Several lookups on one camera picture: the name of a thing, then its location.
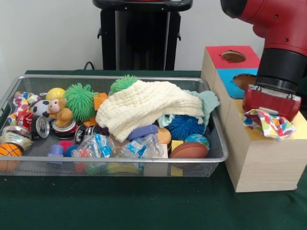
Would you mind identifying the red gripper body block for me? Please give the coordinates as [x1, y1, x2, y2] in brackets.
[242, 84, 302, 122]

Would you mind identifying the polka dot cloth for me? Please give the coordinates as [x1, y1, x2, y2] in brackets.
[241, 108, 297, 142]
[7, 91, 41, 125]

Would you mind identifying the cream knitted cloth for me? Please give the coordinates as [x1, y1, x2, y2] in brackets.
[95, 80, 204, 142]

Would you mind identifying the wooden box with three holes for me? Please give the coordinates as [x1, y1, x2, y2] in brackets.
[200, 45, 307, 192]

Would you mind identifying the mint knitted cloth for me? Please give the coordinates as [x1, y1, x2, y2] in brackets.
[158, 90, 221, 127]

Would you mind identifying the globe print ball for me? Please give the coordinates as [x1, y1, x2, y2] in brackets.
[183, 133, 210, 150]

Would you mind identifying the blue spiky rubber ball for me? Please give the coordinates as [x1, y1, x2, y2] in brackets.
[166, 114, 206, 141]

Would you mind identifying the brown toy football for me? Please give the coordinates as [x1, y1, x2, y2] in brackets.
[169, 141, 208, 159]

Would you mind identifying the green spiky rubber ball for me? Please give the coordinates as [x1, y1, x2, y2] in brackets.
[64, 83, 98, 122]
[109, 74, 140, 95]

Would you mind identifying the dark green table cloth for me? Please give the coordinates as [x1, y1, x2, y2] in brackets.
[0, 69, 307, 230]

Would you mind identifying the brown monkey plush toy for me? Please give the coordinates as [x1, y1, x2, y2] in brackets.
[46, 97, 73, 127]

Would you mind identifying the orange toy basketball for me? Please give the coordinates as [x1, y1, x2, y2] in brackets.
[0, 143, 23, 158]

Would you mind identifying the shallow wire mesh bin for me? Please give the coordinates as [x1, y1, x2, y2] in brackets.
[0, 74, 229, 178]

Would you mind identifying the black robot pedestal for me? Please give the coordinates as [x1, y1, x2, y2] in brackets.
[92, 0, 194, 71]

